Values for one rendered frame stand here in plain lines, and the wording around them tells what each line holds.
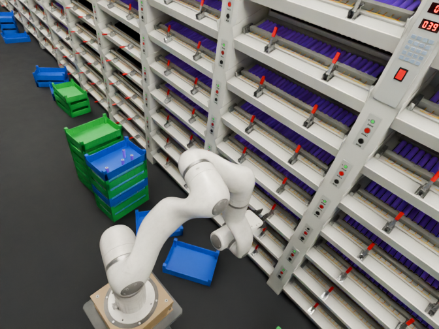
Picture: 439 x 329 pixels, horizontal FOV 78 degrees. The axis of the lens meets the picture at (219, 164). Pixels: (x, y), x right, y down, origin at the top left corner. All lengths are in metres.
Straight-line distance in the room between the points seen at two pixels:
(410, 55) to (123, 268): 1.00
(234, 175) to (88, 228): 1.37
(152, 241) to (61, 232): 1.25
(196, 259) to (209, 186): 1.14
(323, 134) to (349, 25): 0.37
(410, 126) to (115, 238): 0.96
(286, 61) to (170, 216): 0.70
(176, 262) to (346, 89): 1.36
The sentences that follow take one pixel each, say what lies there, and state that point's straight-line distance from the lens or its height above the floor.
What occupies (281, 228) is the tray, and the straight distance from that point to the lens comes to 1.47.
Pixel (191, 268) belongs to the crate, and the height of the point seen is 0.00.
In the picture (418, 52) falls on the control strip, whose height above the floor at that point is 1.43.
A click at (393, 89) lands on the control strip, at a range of 0.95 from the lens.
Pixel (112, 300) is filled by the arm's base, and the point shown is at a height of 0.39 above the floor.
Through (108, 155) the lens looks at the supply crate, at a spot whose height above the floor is 0.40.
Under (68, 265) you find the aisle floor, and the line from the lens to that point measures 1.92.
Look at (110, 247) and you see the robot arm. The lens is 0.97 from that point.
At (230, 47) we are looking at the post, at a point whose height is 1.21.
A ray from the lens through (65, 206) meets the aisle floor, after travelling 2.20.
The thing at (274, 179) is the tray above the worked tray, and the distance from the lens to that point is 1.38.
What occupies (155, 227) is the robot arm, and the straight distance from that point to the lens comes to 0.85.
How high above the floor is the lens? 1.61
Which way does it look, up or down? 41 degrees down
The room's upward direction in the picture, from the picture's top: 10 degrees clockwise
